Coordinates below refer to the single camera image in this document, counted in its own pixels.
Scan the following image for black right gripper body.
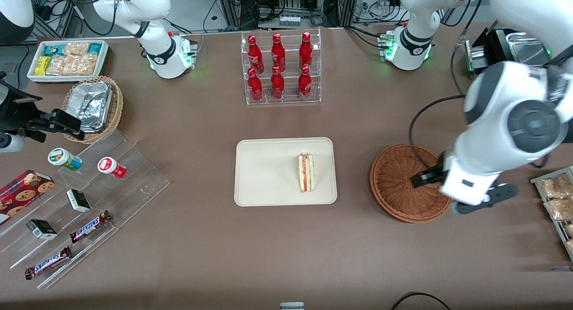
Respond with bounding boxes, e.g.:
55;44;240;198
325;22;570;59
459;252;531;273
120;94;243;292
0;73;43;134

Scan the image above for triangular sandwich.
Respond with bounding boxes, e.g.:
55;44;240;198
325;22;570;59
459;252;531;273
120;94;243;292
298;153;315;193

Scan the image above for brown round wicker basket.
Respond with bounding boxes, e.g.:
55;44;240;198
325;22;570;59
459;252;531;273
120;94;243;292
370;143;453;224

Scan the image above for light tan wicker basket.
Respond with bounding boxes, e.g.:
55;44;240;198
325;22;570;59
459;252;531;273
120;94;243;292
62;76;124;144

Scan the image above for cream rectangular tray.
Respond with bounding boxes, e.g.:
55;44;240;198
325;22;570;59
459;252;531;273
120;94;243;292
234;137;338;207

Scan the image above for stacked aluminium foil trays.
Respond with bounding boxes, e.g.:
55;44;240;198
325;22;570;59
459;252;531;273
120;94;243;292
67;81;113;133

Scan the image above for green lid snack cup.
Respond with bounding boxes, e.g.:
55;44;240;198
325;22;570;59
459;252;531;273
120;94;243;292
48;148;83;171

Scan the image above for white plastic snack bin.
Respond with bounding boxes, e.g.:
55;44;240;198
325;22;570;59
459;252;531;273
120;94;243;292
27;40;109;84

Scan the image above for yellow snack packet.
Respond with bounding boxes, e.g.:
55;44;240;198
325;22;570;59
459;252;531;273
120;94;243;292
34;56;52;76

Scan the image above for red lid snack cup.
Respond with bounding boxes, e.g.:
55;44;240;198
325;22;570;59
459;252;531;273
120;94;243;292
98;157;127;179

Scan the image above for large clear cracker bag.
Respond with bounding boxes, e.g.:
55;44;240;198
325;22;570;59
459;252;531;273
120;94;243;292
46;54;98;76

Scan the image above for red cookie box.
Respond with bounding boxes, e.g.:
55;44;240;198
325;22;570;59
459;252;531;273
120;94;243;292
0;169;55;226

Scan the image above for small clear cracker bag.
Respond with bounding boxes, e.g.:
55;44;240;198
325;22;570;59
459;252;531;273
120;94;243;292
62;42;90;56

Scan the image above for small black box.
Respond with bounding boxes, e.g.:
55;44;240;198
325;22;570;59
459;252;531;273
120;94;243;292
26;219;58;240
66;189;91;213

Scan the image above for clear acrylic stepped stand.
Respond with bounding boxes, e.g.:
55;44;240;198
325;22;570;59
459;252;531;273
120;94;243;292
0;129;171;289

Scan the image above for Snickers chocolate bar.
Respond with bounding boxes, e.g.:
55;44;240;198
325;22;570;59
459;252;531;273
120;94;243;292
25;246;73;280
69;210;112;243

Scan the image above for black box with green board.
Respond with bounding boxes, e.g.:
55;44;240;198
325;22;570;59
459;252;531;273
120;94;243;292
465;30;494;74

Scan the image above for black hot food display case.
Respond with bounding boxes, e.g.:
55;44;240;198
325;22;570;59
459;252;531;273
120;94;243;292
486;27;554;65

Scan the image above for red soda bottle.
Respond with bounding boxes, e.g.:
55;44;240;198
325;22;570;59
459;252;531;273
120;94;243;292
270;66;285;100
248;68;264;102
271;33;286;73
298;66;312;99
248;35;265;74
299;32;313;70

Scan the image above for clear acrylic bottle rack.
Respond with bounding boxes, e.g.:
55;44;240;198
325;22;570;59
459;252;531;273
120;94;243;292
241;28;322;106

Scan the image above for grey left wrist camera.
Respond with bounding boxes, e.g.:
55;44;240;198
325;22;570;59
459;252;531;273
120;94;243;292
451;183;520;215

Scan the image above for grey wire tray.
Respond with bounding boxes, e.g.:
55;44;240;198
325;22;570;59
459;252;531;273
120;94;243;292
530;166;573;262

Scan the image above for black looped cable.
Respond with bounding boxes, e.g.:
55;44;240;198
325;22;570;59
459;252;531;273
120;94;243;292
390;292;451;310

